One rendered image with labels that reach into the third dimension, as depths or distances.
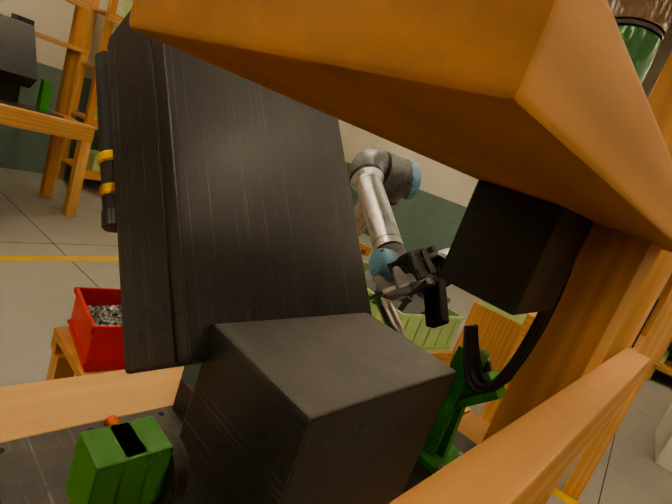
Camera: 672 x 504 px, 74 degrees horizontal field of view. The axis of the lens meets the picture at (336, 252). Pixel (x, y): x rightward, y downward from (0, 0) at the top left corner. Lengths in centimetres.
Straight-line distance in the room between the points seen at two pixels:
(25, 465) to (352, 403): 53
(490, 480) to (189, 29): 37
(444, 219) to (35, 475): 806
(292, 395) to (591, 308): 51
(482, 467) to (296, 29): 35
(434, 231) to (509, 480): 822
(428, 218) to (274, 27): 849
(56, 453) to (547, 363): 79
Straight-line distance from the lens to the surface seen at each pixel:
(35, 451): 87
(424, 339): 196
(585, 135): 18
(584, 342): 80
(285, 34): 19
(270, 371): 48
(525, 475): 45
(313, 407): 45
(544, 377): 82
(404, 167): 135
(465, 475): 40
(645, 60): 47
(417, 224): 874
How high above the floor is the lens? 148
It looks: 13 degrees down
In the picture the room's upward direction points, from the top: 20 degrees clockwise
